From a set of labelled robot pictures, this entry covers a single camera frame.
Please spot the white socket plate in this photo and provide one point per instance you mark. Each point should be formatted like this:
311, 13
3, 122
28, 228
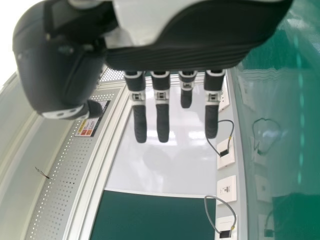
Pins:
226, 190
226, 162
226, 97
225, 221

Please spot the label sticker with orange squares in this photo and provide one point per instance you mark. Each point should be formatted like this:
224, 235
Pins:
90, 125

